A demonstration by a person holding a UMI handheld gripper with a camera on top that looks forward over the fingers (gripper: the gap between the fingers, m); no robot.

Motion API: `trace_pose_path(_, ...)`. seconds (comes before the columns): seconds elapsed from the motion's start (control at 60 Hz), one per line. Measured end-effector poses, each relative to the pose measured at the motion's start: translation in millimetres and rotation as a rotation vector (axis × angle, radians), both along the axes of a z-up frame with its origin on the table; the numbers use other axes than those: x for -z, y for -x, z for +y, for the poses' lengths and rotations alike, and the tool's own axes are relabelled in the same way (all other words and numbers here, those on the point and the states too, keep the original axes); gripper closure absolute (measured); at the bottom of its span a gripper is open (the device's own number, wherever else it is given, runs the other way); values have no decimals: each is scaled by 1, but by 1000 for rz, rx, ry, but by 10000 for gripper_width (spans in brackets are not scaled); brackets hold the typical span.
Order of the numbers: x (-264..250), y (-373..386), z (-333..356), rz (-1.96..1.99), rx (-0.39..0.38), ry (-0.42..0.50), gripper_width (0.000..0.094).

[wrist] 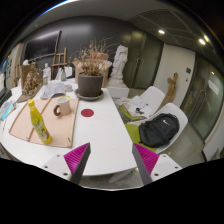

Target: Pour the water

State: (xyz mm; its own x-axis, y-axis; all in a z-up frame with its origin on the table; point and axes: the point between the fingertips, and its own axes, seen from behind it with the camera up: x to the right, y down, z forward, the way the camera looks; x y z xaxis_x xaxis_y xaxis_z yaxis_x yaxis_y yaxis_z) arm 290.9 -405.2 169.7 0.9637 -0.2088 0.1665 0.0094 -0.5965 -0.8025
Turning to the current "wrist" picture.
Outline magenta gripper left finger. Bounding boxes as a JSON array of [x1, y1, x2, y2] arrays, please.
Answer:
[[41, 142, 92, 185]]

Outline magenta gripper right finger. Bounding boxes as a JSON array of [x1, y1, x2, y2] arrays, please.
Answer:
[[131, 142, 183, 186]]

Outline green seat cushion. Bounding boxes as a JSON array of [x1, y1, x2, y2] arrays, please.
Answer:
[[125, 124, 156, 152]]

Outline black backpack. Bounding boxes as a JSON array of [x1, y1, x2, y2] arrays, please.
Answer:
[[139, 113, 180, 148]]

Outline wooden board tray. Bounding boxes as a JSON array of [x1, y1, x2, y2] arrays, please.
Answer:
[[9, 99, 79, 148]]

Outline round red coaster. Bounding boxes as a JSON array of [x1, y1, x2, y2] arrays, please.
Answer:
[[81, 109, 94, 117]]

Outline white chair with papers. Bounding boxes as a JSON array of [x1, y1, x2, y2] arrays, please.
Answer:
[[124, 86, 165, 120]]

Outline yellow plastic drink bottle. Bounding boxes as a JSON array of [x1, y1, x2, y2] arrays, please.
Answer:
[[28, 100, 51, 144]]

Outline papers on chair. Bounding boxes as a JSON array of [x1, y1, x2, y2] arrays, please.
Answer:
[[115, 96, 152, 118]]

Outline white chair with backpack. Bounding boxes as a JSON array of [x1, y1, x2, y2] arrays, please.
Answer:
[[124, 102, 189, 155]]

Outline beige ceramic mug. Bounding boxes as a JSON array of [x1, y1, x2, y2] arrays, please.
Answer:
[[53, 97, 71, 116]]

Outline grey pot saucer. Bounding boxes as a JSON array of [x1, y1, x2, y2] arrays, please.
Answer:
[[74, 89, 104, 101]]

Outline papers on table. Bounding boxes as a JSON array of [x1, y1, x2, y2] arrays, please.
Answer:
[[41, 82, 65, 99]]

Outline dark grey plant pot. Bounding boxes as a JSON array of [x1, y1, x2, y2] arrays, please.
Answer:
[[78, 73, 103, 96]]

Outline tan wooden figure sculpture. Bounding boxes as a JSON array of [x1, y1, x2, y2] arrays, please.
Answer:
[[163, 72, 178, 104]]

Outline brown wooden carved sculpture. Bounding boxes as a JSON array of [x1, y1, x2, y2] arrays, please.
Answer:
[[17, 62, 43, 103]]

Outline small white figurine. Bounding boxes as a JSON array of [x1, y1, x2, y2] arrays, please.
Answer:
[[43, 63, 51, 81]]

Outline wooden easel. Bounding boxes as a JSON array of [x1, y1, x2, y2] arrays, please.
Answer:
[[51, 48, 67, 79]]

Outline cardboard box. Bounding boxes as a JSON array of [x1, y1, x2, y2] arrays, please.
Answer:
[[73, 59, 112, 88]]

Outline dried brown plant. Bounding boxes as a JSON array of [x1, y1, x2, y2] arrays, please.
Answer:
[[67, 38, 112, 76]]

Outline white figure statue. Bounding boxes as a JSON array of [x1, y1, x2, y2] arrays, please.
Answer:
[[111, 45, 128, 79]]

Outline white pedestal block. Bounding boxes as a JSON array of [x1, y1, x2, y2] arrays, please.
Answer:
[[107, 77, 129, 98]]

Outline dark wall blackboard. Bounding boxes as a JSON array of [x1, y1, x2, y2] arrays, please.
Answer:
[[24, 31, 60, 61]]

